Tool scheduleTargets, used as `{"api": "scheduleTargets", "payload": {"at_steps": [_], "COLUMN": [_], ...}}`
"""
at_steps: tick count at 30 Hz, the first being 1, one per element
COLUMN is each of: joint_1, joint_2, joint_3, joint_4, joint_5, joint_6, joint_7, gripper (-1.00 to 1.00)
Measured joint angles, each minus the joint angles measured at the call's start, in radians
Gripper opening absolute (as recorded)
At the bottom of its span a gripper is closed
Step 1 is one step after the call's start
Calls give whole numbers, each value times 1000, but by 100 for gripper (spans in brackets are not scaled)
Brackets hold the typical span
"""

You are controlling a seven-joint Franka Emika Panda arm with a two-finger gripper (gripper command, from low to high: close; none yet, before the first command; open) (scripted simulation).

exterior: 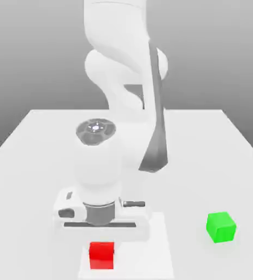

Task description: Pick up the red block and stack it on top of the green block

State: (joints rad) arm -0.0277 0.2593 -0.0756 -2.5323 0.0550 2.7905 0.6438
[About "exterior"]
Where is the small green cube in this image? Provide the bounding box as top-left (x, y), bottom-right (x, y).
top-left (205, 211), bottom-right (237, 244)

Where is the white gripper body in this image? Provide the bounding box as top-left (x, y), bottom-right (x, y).
top-left (53, 215), bottom-right (151, 242)

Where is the small red cube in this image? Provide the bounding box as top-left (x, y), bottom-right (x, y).
top-left (89, 241), bottom-right (115, 270)

